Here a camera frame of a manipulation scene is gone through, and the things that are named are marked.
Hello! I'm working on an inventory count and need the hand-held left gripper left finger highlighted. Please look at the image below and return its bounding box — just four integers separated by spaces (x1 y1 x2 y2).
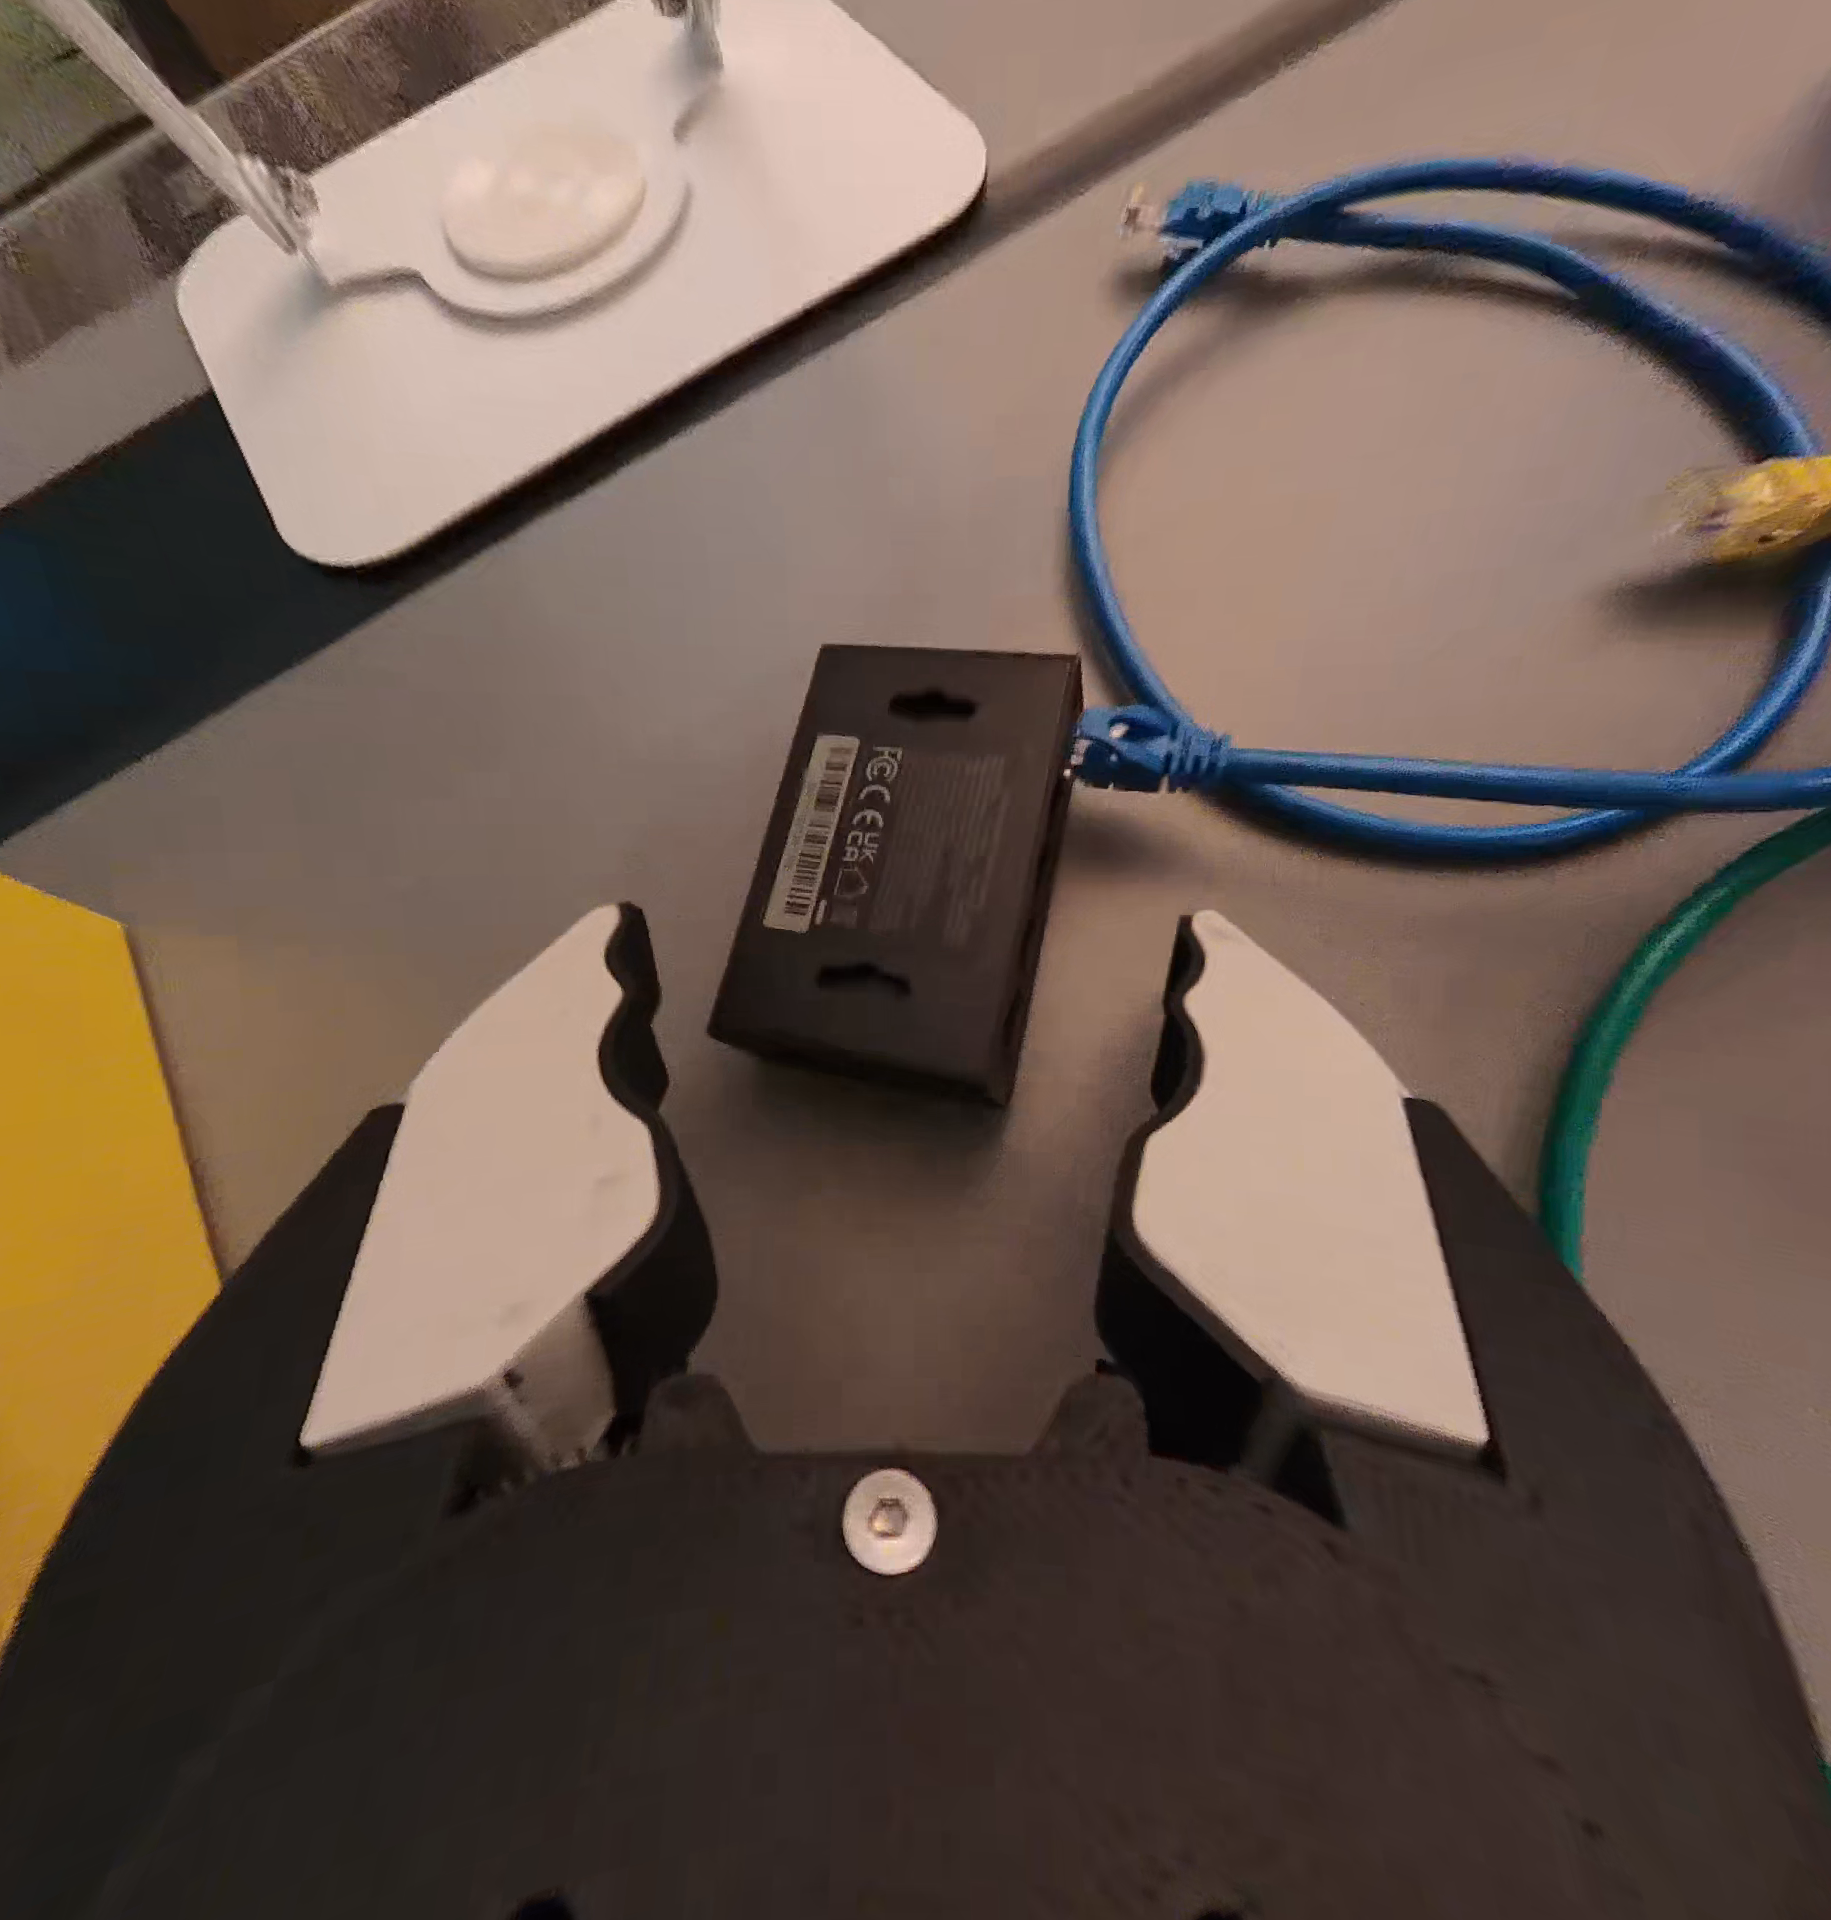
301 900 718 1471

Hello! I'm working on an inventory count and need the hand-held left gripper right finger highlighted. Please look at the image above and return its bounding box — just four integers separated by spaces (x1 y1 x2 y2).
1095 908 1494 1484

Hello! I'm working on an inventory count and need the green ethernet cable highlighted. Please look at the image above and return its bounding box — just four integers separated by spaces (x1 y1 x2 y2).
1538 800 1831 1830

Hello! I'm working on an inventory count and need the yellow plastic bin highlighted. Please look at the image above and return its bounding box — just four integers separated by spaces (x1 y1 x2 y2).
0 856 224 1779

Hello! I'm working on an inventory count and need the black ethernet switch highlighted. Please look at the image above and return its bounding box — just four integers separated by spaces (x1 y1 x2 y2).
706 645 1084 1111

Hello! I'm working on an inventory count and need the blue ethernet cable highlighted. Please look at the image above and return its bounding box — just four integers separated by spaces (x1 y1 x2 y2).
1068 163 1831 868

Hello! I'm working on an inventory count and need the yellow ethernet cable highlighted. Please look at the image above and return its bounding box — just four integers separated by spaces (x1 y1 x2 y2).
1654 455 1831 572

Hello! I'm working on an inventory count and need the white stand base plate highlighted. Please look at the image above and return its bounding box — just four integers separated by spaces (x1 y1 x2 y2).
177 0 992 572

